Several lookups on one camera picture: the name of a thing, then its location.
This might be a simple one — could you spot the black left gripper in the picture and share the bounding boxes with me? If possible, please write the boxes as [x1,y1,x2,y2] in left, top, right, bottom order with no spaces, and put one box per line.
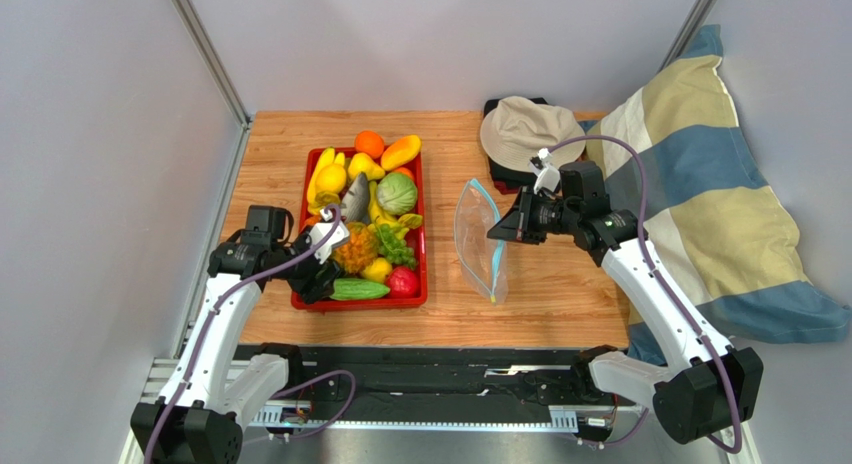
[271,225,341,305]

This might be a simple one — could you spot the clear zip top bag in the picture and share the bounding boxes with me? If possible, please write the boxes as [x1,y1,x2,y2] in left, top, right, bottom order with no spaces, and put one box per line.
[453,178,509,305]

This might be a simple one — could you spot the orange toy pineapple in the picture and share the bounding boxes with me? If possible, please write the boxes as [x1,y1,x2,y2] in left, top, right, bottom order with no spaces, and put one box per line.
[332,222,379,275]

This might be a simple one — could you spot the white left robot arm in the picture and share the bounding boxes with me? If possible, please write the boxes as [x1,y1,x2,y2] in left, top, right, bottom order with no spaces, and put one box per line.
[130,204,350,463]

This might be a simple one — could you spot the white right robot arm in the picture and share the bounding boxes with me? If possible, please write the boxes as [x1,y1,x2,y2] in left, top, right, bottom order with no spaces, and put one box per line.
[487,157,764,444]

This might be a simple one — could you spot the green toy cucumber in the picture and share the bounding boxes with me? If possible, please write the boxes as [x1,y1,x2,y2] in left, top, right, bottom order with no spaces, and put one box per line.
[330,278,390,301]

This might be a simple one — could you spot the green toy grapes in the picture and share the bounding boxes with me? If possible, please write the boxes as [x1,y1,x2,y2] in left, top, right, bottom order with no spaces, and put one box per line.
[374,224,419,270]

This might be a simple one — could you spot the red toy strawberry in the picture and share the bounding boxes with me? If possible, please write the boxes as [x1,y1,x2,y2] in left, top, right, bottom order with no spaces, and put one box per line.
[385,266,421,299]

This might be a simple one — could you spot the grey toy fish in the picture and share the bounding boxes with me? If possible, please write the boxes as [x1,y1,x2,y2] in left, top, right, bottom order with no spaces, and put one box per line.
[341,172,370,224]

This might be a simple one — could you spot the beige bucket hat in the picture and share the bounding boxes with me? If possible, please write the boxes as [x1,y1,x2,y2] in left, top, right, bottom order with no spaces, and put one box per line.
[479,96,585,172]

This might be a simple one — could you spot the yellow toy bananas bunch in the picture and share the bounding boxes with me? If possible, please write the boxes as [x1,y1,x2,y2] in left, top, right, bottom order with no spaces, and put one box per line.
[368,181,424,239]

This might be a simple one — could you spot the green toy cabbage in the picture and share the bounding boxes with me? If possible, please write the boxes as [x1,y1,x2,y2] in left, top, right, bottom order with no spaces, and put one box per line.
[376,173,419,215]

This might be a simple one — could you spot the yellow toy banana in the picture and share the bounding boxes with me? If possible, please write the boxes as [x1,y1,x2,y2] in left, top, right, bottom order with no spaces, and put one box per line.
[305,147,336,205]

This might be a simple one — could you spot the red plastic tray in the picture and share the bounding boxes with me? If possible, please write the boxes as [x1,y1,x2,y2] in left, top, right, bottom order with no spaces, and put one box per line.
[291,148,429,312]

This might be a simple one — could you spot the yellow toy pear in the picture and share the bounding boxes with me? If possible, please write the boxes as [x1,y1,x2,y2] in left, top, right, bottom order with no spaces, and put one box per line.
[347,152,386,181]

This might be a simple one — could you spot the orange toy mango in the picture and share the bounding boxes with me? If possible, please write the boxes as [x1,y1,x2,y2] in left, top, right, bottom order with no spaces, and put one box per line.
[380,134,422,172]

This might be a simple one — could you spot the orange toy orange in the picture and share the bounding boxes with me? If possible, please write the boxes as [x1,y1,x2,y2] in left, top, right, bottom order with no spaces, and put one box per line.
[354,130,385,160]

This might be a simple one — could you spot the striped pillow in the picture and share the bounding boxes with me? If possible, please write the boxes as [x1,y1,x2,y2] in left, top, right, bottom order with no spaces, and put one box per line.
[586,25,851,344]

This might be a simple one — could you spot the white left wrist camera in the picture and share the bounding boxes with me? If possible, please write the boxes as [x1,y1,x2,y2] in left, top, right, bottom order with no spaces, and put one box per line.
[308,204,350,264]

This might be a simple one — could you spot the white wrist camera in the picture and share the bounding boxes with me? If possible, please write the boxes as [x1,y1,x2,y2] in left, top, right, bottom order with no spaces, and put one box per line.
[308,204,350,264]
[528,148,561,195]

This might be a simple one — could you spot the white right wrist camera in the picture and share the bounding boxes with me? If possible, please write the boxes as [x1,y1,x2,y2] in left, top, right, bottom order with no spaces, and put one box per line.
[528,148,561,195]

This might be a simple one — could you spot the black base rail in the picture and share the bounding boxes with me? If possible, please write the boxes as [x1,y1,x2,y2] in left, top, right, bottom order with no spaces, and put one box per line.
[289,345,629,424]

